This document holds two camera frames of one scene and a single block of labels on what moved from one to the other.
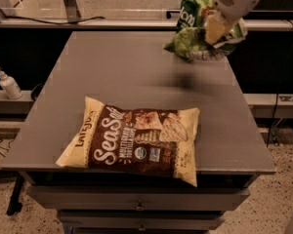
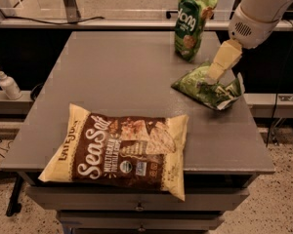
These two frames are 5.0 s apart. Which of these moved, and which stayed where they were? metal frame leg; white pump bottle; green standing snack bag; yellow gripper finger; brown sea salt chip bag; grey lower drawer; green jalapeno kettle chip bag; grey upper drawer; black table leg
Moved: yellow gripper finger; green jalapeno kettle chip bag; brown sea salt chip bag
Stayed: grey upper drawer; white pump bottle; grey lower drawer; metal frame leg; black table leg; green standing snack bag
